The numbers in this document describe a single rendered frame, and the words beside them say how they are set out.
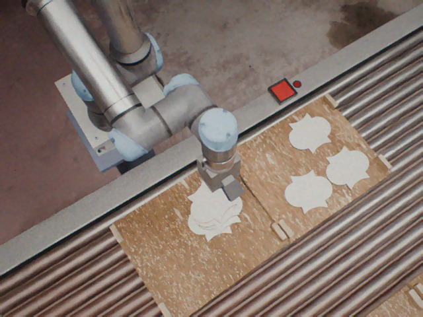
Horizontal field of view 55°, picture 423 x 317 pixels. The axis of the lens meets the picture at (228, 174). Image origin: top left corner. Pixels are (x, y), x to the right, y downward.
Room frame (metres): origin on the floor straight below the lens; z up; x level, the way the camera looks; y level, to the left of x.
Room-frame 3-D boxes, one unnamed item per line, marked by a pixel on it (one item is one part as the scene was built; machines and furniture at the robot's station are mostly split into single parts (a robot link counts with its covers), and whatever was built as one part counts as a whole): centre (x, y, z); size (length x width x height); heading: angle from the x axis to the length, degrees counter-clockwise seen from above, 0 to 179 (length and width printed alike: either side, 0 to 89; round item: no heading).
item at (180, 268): (0.27, 0.08, 0.93); 0.41 x 0.35 x 0.02; 129
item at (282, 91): (0.79, -0.17, 0.92); 0.06 x 0.06 x 0.01; 37
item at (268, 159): (0.52, -0.25, 0.93); 0.41 x 0.35 x 0.02; 127
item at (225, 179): (0.35, 0.01, 1.23); 0.12 x 0.09 x 0.16; 38
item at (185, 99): (0.44, 0.10, 1.38); 0.11 x 0.11 x 0.08; 39
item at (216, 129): (0.38, 0.03, 1.38); 0.09 x 0.08 x 0.11; 39
